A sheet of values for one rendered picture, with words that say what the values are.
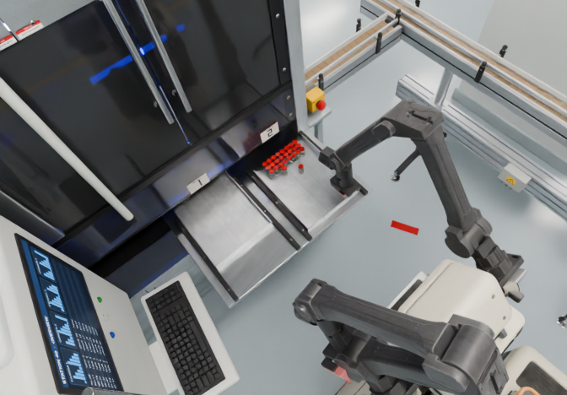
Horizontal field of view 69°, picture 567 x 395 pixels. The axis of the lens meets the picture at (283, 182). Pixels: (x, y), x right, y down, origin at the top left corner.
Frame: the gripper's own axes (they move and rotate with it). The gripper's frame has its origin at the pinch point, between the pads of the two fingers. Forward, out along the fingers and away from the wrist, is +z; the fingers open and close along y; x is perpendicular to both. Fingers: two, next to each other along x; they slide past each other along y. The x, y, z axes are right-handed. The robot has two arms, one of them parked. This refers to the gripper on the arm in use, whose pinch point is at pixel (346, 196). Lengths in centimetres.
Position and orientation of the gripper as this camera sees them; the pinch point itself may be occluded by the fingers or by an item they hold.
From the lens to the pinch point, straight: 160.0
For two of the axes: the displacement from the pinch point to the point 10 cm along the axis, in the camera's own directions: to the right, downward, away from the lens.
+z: 1.8, 5.8, 8.0
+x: -7.7, 5.9, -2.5
